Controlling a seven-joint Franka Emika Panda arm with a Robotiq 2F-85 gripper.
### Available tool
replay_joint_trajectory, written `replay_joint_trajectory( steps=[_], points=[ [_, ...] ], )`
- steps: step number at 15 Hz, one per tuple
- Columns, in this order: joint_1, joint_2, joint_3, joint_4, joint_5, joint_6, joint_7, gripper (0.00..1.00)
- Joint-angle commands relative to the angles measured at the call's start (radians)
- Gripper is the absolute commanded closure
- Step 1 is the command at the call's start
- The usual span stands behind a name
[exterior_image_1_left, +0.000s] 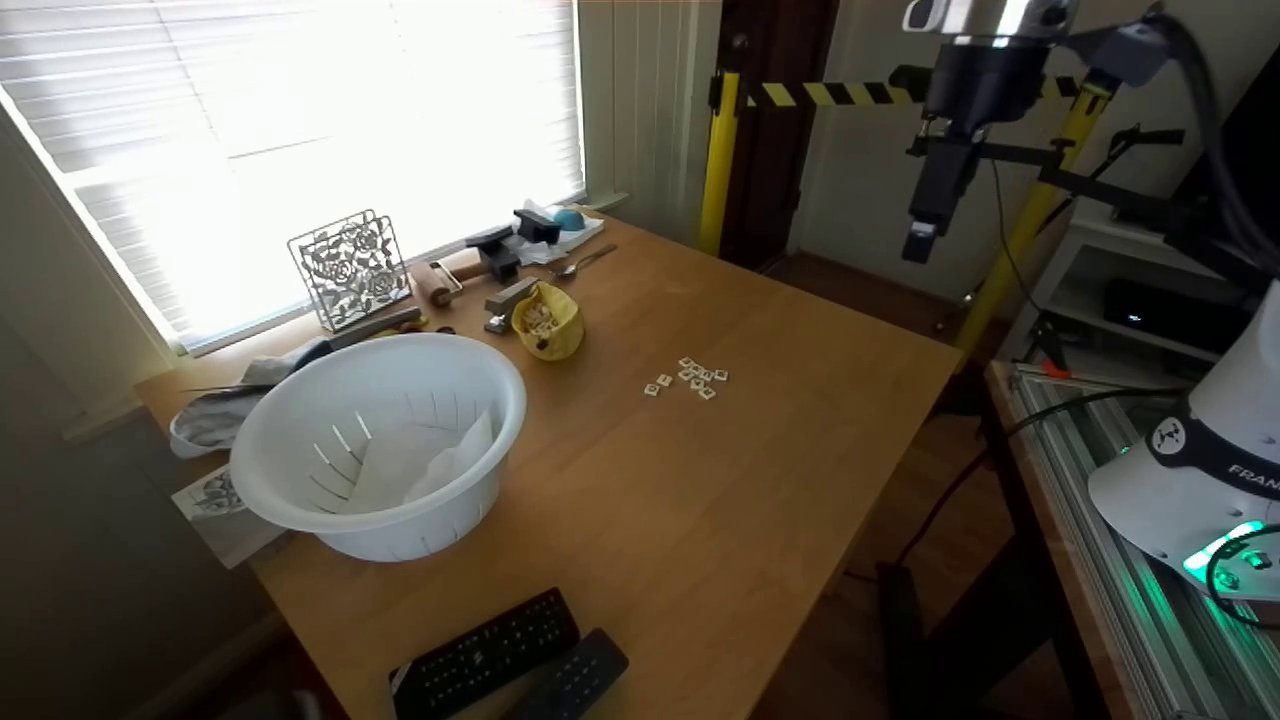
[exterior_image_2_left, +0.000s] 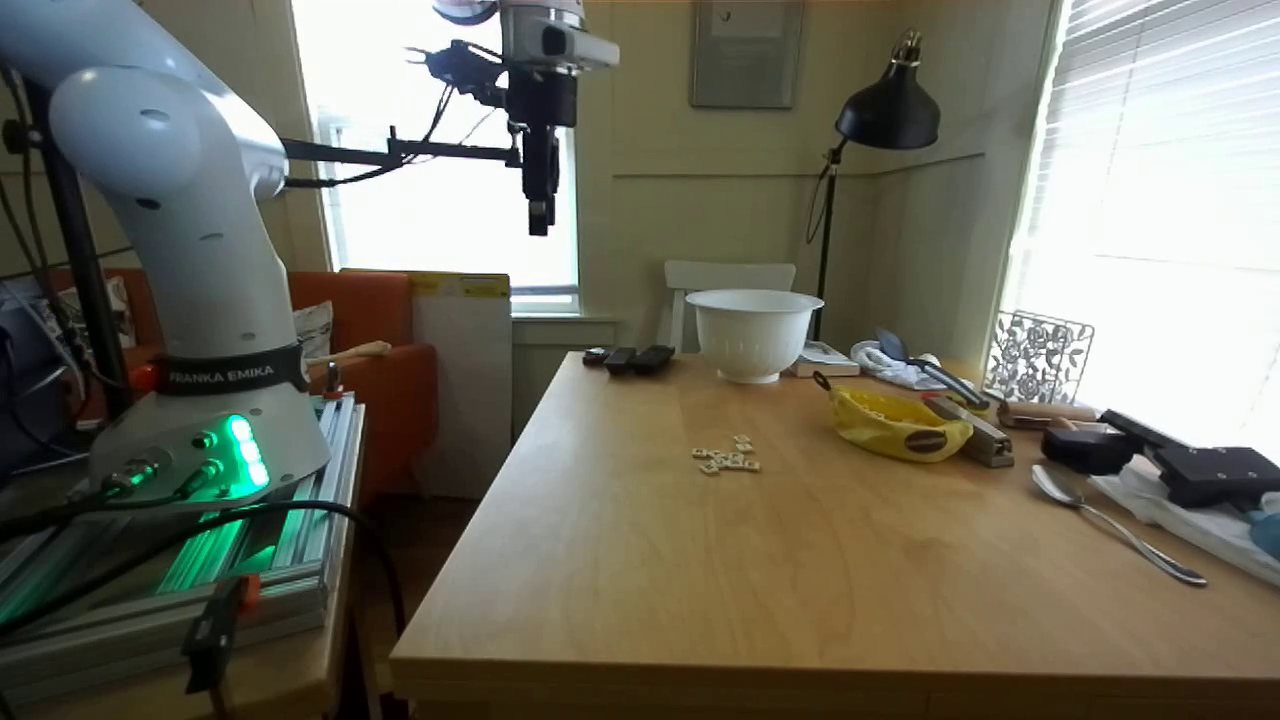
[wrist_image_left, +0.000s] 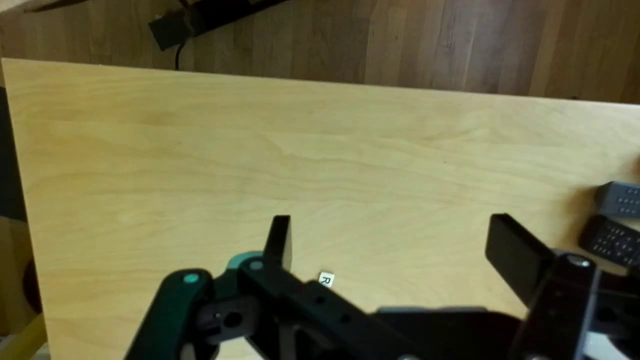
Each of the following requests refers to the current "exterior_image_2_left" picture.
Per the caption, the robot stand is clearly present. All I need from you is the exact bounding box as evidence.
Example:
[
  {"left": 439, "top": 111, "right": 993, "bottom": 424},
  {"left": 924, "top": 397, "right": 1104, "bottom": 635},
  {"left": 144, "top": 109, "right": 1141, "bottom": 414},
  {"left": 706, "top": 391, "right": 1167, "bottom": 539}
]
[{"left": 0, "top": 388, "right": 367, "bottom": 720}]

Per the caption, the framed picture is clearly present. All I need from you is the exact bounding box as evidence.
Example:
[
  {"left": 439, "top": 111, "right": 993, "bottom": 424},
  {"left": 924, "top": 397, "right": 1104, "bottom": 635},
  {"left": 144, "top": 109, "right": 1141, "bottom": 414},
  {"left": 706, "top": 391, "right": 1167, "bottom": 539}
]
[{"left": 689, "top": 0, "right": 805, "bottom": 110}]

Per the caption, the wooden rolling pin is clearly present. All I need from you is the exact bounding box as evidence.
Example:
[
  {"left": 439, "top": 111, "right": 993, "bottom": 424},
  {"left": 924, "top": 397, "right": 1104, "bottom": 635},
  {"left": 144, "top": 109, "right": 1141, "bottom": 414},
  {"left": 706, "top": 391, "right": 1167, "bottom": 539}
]
[{"left": 998, "top": 398, "right": 1102, "bottom": 430}]

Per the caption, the grey stapler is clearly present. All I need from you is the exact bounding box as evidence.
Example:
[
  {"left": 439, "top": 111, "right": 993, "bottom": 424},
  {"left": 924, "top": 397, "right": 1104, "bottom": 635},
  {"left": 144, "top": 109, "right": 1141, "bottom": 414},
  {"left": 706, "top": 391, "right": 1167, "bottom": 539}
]
[{"left": 921, "top": 391, "right": 1016, "bottom": 470}]

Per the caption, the white board with yellow label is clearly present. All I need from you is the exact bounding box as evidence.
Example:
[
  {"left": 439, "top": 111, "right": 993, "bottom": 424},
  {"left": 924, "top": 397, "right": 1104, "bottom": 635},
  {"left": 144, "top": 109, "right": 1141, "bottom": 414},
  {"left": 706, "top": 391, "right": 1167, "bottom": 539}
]
[{"left": 340, "top": 268, "right": 514, "bottom": 500}]

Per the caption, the black plastic ladle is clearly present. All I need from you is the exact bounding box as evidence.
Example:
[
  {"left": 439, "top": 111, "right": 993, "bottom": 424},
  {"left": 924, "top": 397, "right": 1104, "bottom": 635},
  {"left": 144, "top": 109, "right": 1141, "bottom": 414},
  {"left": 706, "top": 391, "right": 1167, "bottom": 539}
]
[{"left": 875, "top": 327, "right": 992, "bottom": 410}]

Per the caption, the book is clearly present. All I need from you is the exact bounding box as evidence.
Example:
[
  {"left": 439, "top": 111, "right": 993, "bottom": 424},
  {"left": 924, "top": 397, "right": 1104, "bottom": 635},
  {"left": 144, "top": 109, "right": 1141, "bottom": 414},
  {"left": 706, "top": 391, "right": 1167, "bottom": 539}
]
[{"left": 784, "top": 340, "right": 862, "bottom": 380}]

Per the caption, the white crumpled cloth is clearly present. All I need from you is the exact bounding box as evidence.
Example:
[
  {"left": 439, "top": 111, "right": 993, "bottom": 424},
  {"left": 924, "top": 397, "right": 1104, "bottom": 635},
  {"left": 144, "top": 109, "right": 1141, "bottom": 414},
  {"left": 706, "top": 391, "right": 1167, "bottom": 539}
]
[{"left": 849, "top": 340, "right": 947, "bottom": 392}]

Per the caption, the white plastic bowl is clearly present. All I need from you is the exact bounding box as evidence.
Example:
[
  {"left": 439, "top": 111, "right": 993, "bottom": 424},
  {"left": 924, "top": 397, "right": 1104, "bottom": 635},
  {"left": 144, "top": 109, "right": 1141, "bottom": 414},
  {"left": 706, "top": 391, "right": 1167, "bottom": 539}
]
[{"left": 685, "top": 288, "right": 826, "bottom": 386}]

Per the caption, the white metal napkin holder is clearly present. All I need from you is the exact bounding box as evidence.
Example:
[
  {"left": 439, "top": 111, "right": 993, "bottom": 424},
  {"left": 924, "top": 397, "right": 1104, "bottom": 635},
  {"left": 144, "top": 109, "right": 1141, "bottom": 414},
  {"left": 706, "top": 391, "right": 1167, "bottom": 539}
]
[{"left": 982, "top": 309, "right": 1096, "bottom": 407}]

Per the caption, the yellow banana pouch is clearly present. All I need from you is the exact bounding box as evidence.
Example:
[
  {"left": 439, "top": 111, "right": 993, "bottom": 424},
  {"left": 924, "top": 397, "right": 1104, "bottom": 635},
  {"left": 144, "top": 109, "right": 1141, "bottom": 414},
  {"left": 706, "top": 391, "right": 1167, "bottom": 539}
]
[{"left": 811, "top": 371, "right": 975, "bottom": 465}]

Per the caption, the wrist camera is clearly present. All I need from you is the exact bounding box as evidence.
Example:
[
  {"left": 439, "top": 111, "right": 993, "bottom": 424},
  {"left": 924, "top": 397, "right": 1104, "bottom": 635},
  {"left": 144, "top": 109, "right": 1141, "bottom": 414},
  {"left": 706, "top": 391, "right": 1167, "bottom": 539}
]
[{"left": 408, "top": 40, "right": 509, "bottom": 109}]

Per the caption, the black floor lamp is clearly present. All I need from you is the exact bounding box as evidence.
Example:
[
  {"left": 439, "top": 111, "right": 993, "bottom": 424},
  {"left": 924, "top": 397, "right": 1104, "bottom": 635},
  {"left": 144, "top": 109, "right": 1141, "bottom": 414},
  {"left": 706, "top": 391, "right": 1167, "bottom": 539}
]
[{"left": 804, "top": 28, "right": 942, "bottom": 343}]

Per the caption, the white printed cushion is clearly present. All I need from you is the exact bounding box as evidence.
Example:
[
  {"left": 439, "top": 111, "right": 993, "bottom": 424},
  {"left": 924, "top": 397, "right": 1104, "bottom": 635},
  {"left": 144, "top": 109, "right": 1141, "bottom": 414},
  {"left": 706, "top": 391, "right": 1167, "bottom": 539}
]
[{"left": 292, "top": 300, "right": 335, "bottom": 362}]

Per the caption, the heap of letter tiles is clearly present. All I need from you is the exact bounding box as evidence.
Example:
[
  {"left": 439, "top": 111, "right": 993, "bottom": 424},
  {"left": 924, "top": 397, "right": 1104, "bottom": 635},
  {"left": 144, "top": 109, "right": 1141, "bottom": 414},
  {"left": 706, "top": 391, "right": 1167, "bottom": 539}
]
[{"left": 689, "top": 433, "right": 763, "bottom": 477}]

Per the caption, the black box device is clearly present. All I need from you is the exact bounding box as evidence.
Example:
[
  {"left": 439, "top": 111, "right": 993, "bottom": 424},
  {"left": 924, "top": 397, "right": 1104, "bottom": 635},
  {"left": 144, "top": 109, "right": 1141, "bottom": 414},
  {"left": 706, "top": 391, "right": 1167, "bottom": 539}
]
[{"left": 1039, "top": 407, "right": 1280, "bottom": 510}]

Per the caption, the white wooden chair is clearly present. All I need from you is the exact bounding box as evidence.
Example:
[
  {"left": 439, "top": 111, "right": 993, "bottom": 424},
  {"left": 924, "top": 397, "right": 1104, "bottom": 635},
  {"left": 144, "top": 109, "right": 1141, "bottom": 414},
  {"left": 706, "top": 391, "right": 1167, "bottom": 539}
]
[{"left": 655, "top": 260, "right": 799, "bottom": 354}]

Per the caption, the window with blinds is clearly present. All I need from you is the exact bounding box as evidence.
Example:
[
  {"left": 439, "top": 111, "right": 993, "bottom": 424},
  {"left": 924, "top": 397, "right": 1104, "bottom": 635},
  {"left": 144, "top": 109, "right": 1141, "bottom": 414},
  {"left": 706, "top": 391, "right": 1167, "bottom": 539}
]
[{"left": 998, "top": 0, "right": 1280, "bottom": 453}]

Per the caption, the wooden spoon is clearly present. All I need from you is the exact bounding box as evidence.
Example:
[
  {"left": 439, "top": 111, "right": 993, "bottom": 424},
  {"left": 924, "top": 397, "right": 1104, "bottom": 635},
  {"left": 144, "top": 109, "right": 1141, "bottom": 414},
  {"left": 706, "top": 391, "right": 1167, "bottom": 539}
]
[{"left": 304, "top": 340, "right": 394, "bottom": 368}]

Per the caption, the metal spoon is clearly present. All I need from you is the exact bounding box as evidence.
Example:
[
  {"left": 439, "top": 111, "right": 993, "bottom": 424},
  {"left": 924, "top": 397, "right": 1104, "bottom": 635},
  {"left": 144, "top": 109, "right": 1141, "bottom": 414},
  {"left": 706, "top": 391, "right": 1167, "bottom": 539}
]
[{"left": 1030, "top": 463, "right": 1209, "bottom": 588}]

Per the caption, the orange armchair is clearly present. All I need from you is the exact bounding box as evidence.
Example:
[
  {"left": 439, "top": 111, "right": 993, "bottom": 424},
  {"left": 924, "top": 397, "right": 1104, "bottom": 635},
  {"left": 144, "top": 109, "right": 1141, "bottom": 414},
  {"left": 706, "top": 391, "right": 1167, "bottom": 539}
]
[{"left": 48, "top": 267, "right": 439, "bottom": 504}]

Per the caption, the blue object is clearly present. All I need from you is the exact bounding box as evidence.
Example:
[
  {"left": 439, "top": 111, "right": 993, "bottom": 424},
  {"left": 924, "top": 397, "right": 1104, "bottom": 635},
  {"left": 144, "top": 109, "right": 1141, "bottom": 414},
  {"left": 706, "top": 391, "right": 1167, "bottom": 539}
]
[{"left": 1246, "top": 494, "right": 1280, "bottom": 562}]

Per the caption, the black cable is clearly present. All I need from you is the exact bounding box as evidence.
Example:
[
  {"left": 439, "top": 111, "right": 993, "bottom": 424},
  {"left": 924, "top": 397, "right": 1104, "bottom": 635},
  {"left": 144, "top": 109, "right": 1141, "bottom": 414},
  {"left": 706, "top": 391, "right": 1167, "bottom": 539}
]
[{"left": 0, "top": 498, "right": 408, "bottom": 641}]

